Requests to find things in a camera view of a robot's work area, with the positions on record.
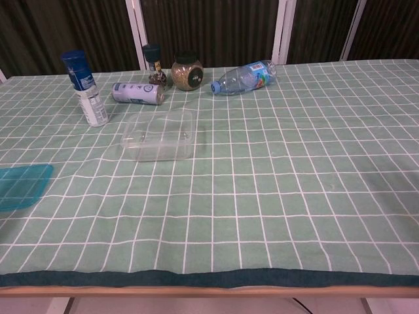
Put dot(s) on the blue plastic lid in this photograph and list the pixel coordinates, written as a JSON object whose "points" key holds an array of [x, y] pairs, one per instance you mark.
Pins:
{"points": [[19, 186]]}

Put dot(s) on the clear plastic container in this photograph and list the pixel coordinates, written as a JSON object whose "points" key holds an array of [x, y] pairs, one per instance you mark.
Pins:
{"points": [[157, 140]]}

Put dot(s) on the brown grain jar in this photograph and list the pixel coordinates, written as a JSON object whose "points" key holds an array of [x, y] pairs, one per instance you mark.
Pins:
{"points": [[183, 76]]}

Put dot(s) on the green checked tablecloth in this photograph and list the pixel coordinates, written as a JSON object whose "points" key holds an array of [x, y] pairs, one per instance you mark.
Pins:
{"points": [[262, 196]]}

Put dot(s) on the clear plastic water bottle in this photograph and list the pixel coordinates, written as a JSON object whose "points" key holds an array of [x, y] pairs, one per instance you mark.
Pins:
{"points": [[242, 78]]}

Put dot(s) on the white drink can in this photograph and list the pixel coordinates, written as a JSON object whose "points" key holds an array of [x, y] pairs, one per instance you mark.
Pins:
{"points": [[134, 92]]}

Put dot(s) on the black-capped pepper grinder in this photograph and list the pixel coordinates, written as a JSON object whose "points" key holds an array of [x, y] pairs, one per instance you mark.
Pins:
{"points": [[152, 52]]}

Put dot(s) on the dark pleated curtain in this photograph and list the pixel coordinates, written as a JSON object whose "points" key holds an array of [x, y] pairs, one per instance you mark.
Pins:
{"points": [[212, 26]]}

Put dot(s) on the white bottle with blue cap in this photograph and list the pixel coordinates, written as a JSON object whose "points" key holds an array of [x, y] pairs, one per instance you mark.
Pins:
{"points": [[88, 98]]}

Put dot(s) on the wooden table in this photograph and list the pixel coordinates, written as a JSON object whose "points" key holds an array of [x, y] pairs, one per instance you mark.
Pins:
{"points": [[131, 291]]}

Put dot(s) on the white screen frame post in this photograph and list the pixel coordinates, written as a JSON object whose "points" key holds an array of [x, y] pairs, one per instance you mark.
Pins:
{"points": [[353, 29], [137, 29], [283, 29], [2, 75]]}

